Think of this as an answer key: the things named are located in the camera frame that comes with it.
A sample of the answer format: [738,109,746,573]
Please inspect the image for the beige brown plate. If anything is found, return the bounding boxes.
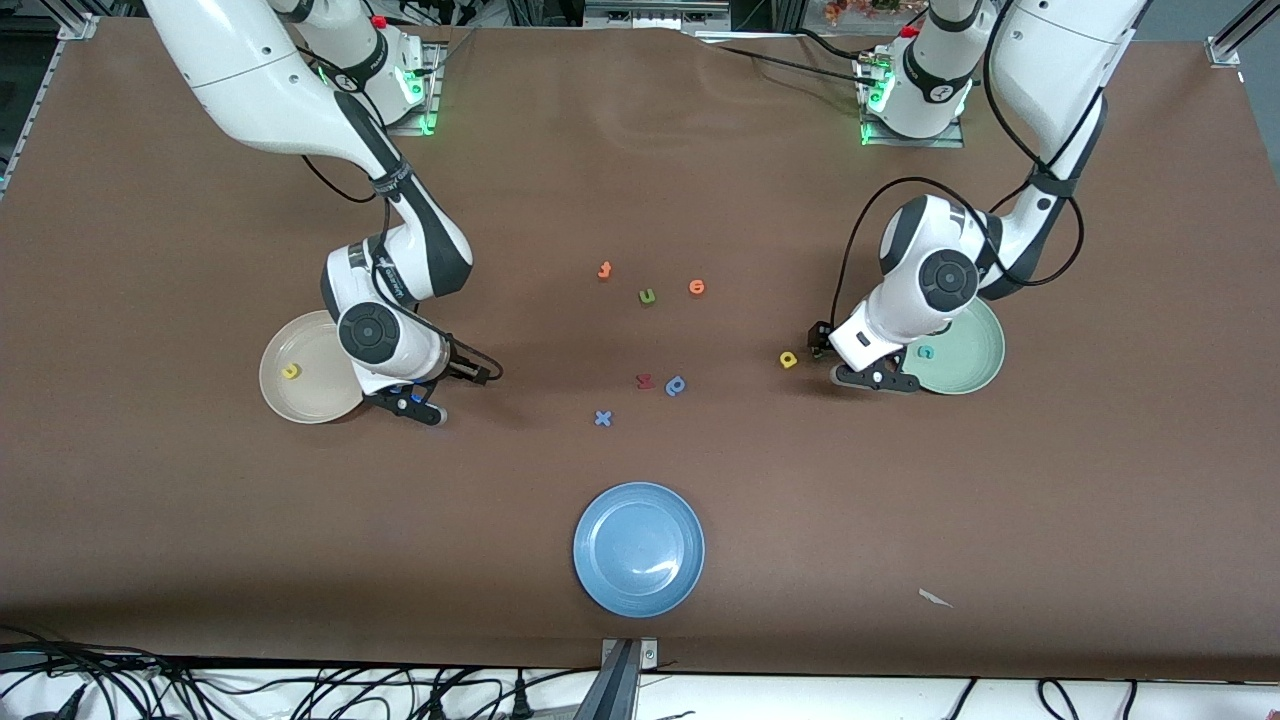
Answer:
[259,310,366,425]

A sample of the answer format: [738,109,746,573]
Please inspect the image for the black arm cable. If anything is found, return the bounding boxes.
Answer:
[295,45,504,383]
[832,0,1085,331]

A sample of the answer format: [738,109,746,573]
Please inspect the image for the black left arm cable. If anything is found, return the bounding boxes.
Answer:
[832,0,1085,331]

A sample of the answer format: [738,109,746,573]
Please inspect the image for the brown table cover sheet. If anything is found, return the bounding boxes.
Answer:
[0,15,1280,683]

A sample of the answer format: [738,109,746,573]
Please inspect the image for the blue plate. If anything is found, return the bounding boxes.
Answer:
[573,482,706,619]

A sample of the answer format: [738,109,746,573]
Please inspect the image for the orange dried flowers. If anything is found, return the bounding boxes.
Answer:
[823,0,931,26]

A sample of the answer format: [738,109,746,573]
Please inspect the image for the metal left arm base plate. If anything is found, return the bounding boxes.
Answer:
[860,60,966,149]

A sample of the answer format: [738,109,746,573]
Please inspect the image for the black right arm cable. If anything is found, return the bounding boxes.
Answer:
[295,45,504,383]

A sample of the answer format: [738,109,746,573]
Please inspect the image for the long black table cable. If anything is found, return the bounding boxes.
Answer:
[695,40,869,86]

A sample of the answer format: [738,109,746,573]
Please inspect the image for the aluminium frame profile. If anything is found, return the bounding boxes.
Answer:
[583,0,733,31]

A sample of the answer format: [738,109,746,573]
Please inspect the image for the light green plate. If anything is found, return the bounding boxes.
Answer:
[900,295,1006,396]

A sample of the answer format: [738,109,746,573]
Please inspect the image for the short black table cable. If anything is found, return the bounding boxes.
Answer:
[795,28,873,63]

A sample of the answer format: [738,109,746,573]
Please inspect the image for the black floor cable tangle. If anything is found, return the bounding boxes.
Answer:
[0,625,601,720]

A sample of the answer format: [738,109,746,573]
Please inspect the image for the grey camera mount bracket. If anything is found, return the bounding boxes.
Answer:
[575,638,659,720]

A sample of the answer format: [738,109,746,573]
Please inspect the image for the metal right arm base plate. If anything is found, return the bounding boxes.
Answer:
[385,42,444,137]

